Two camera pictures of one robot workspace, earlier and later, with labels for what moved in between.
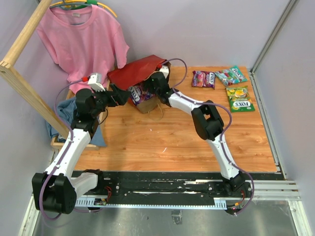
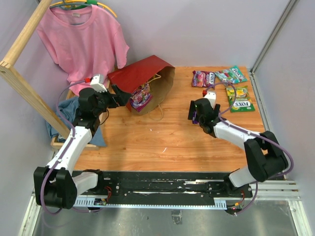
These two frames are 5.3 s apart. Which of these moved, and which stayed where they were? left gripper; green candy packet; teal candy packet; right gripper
Moved: right gripper
Stayed: green candy packet; teal candy packet; left gripper
